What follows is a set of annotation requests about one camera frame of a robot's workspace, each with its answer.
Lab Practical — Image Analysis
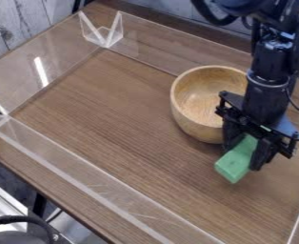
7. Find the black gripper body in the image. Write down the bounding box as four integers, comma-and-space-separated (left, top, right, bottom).
216, 91, 299, 158

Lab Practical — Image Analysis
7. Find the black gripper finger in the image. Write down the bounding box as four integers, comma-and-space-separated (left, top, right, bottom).
223, 120, 244, 151
249, 138, 277, 171

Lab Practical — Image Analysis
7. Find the green rectangular block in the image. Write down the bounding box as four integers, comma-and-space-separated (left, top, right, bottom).
215, 134, 257, 184

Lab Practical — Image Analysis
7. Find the brown wooden bowl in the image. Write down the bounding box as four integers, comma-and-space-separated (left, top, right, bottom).
171, 65, 247, 144

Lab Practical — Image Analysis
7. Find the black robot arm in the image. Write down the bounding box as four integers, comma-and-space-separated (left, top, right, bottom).
191, 0, 299, 171

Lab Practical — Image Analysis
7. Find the black table leg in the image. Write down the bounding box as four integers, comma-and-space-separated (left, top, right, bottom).
33, 193, 46, 218

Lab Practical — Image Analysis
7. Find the clear acrylic enclosure wall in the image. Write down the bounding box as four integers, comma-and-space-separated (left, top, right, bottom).
0, 9, 299, 244

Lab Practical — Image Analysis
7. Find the black metal bracket with screw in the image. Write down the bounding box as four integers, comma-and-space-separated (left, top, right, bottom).
28, 223, 73, 244

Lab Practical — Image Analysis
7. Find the black cable bottom left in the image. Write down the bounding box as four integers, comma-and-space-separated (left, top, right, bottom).
0, 214, 57, 244

